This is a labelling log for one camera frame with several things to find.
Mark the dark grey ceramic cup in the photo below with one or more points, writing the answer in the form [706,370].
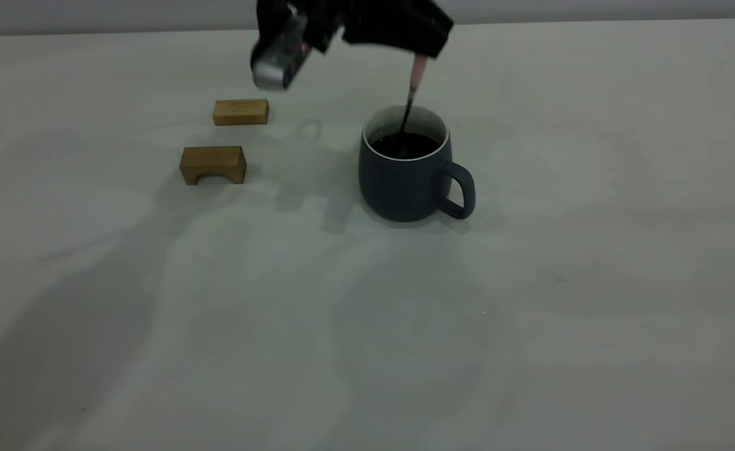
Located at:
[398,188]

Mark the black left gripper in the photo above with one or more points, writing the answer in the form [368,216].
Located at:
[361,19]

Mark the flat wooden block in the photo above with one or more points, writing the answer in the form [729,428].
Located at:
[240,113]

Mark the black coffee liquid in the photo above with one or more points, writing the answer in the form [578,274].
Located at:
[414,147]

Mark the arched wooden block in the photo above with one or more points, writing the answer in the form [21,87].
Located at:
[213,161]

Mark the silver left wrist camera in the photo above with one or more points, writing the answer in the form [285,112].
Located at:
[279,59]

